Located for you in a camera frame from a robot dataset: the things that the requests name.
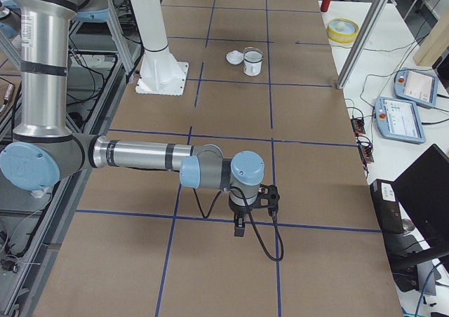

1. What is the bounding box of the aluminium frame post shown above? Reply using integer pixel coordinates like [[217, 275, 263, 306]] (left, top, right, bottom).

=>
[[336, 0, 388, 90]]

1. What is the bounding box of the near teach pendant tablet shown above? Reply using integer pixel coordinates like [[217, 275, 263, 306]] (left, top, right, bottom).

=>
[[375, 97, 426, 144]]

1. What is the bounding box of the brown paper table cover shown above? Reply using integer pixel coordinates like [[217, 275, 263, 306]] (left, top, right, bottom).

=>
[[34, 0, 402, 316]]

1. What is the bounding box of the black computer box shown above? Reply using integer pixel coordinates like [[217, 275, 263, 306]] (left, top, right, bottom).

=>
[[370, 179, 404, 234]]

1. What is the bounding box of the clear plastic funnel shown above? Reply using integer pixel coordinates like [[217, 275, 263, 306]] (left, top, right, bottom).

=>
[[243, 47, 263, 63]]

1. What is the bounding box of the black monitor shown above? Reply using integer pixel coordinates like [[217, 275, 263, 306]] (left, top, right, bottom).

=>
[[390, 144, 448, 271]]

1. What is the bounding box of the yellow tape roll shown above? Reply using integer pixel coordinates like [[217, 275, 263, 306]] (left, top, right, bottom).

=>
[[326, 18, 359, 43]]

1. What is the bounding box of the white camera stand pedestal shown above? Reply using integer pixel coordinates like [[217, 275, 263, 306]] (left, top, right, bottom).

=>
[[130, 0, 189, 96]]

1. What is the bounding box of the white enamel mug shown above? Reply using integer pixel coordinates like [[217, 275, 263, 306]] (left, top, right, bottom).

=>
[[243, 60, 263, 76]]

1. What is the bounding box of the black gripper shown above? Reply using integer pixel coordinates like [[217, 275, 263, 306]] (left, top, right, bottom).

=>
[[229, 201, 248, 237]]

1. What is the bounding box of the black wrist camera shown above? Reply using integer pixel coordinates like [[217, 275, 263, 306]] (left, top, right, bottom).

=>
[[251, 184, 280, 217]]

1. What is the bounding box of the teach pendant tablet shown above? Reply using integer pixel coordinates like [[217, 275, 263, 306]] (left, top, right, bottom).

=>
[[375, 97, 426, 144], [394, 68, 439, 108]]

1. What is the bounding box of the far teach pendant tablet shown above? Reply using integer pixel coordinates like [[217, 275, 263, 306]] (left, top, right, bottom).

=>
[[394, 68, 439, 108]]

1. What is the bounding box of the aluminium side frame rack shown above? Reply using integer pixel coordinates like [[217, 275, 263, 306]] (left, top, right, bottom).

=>
[[1, 0, 140, 316]]

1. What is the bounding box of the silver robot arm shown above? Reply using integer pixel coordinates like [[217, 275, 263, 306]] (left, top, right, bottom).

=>
[[1, 0, 264, 236]]

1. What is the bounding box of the white mug lid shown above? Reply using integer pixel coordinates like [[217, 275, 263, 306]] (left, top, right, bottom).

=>
[[226, 50, 243, 65]]

